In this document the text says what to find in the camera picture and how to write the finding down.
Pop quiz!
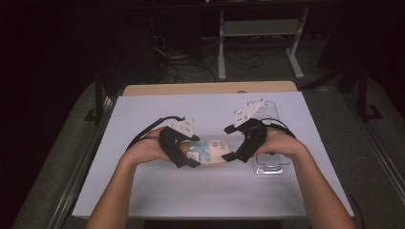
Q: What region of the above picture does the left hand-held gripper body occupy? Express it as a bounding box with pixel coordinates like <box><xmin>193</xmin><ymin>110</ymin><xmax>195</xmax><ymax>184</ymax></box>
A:
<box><xmin>159</xmin><ymin>116</ymin><xmax>196</xmax><ymax>169</ymax></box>

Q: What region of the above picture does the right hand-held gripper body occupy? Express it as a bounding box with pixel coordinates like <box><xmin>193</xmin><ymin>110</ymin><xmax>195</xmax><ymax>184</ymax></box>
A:
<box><xmin>233</xmin><ymin>98</ymin><xmax>269</xmax><ymax>164</ymax></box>

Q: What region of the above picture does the clear plastic packaging box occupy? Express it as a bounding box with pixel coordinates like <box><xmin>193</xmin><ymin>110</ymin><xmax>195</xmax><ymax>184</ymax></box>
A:
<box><xmin>247</xmin><ymin>100</ymin><xmax>292</xmax><ymax>176</ymax></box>

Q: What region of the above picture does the person's left hand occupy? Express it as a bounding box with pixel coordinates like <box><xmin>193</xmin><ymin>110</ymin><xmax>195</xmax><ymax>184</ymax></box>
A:
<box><xmin>122</xmin><ymin>127</ymin><xmax>173</xmax><ymax>166</ymax></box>

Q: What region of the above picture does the person's right hand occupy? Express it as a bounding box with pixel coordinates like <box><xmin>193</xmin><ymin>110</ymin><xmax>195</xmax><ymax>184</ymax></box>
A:
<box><xmin>254</xmin><ymin>127</ymin><xmax>309</xmax><ymax>160</ymax></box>

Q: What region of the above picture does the white table cover board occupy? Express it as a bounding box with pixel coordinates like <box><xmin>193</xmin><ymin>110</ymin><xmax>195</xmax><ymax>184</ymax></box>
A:
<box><xmin>72</xmin><ymin>91</ymin><xmax>355</xmax><ymax>220</ymax></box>

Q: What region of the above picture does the black metal stand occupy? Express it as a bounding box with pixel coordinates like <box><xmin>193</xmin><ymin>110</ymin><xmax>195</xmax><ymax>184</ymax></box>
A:
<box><xmin>84</xmin><ymin>75</ymin><xmax>111</xmax><ymax>126</ymax></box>
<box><xmin>356</xmin><ymin>63</ymin><xmax>385</xmax><ymax>123</ymax></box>

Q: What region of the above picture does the white metal shelf stand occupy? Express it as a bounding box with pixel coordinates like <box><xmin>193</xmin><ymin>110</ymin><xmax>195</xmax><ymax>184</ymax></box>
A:
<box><xmin>217</xmin><ymin>7</ymin><xmax>310</xmax><ymax>82</ymax></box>

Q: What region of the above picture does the left hand-held gripper black cable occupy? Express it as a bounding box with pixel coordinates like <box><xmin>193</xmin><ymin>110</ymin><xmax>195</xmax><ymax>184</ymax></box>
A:
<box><xmin>126</xmin><ymin>114</ymin><xmax>185</xmax><ymax>151</ymax></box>

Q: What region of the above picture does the grey metal floor rail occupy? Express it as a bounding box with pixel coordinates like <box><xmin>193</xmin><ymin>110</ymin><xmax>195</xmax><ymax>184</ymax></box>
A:
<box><xmin>343</xmin><ymin>94</ymin><xmax>405</xmax><ymax>198</ymax></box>
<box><xmin>47</xmin><ymin>94</ymin><xmax>117</xmax><ymax>229</ymax></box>

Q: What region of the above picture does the bundle of floor cables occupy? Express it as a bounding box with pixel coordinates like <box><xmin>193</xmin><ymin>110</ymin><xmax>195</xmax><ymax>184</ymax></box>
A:
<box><xmin>151</xmin><ymin>31</ymin><xmax>266</xmax><ymax>84</ymax></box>

